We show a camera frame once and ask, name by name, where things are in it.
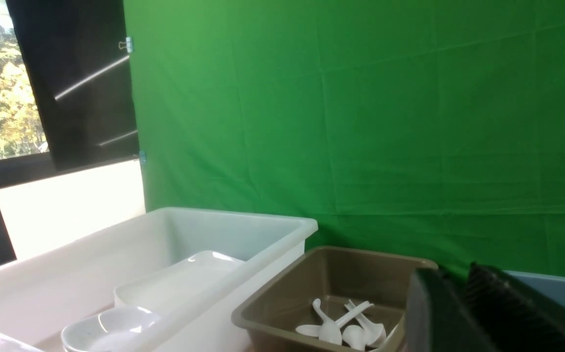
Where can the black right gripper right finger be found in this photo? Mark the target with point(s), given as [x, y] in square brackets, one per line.
[516, 317]

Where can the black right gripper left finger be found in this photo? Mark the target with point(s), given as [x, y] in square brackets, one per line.
[437, 319]

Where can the white ceramic soup spoon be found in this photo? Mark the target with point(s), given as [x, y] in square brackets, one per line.
[329, 331]

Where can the olive green plastic bin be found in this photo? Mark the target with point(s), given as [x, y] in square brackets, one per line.
[336, 276]

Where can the green backdrop cloth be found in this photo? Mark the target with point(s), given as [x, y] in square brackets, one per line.
[427, 128]

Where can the stack of white square plates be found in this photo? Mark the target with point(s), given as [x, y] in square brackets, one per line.
[165, 290]

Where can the stack of small white bowls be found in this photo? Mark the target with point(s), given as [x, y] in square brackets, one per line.
[109, 330]

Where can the large white plastic tub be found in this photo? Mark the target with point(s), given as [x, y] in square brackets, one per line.
[40, 296]

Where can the metal binder clip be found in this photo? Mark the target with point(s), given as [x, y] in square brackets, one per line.
[127, 45]

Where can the window with black frame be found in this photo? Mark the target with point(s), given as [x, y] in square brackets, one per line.
[69, 148]

